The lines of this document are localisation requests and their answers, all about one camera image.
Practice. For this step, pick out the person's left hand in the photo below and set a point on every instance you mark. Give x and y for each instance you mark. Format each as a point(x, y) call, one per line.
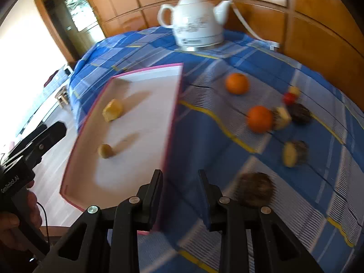
point(35, 210)

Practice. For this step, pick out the glass door with wooden frame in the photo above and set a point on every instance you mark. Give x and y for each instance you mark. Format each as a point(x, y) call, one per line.
point(76, 14)

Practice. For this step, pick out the cut wood log piece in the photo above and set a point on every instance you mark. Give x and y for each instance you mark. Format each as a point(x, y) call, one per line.
point(282, 118)

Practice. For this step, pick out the small red fruit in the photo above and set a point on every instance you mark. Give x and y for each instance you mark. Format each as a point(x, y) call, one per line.
point(288, 99)

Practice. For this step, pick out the small round yellow fruit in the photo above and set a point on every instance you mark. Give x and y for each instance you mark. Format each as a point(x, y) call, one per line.
point(294, 90)
point(104, 150)

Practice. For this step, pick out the cut fruit with dark skin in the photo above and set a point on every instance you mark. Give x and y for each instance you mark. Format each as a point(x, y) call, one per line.
point(294, 153)

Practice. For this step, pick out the orange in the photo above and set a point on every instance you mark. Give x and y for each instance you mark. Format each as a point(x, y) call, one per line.
point(237, 84)
point(259, 119)

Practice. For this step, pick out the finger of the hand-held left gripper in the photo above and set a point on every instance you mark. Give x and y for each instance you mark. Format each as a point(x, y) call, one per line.
point(48, 136)

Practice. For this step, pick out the white tray with pink rim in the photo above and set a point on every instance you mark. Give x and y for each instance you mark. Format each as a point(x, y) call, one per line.
point(136, 125)

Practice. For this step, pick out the white ceramic electric kettle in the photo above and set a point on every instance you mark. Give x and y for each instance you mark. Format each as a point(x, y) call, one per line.
point(193, 20)

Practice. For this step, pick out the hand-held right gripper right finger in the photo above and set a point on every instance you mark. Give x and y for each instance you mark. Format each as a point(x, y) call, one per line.
point(204, 204)

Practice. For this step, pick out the wooden wardrobe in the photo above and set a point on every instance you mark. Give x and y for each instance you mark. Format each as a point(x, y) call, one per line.
point(312, 20)

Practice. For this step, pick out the small wooden stool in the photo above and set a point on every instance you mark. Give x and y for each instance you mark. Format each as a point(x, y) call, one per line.
point(61, 95)

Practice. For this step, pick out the blue plaid tablecloth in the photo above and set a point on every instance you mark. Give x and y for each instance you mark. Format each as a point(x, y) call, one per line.
point(199, 136)

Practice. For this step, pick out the brown fuzzy round fruit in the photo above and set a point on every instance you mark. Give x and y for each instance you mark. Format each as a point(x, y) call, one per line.
point(255, 189)

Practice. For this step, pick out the white power plug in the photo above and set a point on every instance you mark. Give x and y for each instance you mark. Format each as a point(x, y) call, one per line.
point(273, 45)

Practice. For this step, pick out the dark brown fruit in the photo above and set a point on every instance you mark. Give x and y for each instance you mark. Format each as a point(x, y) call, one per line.
point(300, 113)

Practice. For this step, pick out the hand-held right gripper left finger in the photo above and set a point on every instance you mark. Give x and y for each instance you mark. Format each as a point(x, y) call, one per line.
point(155, 193)

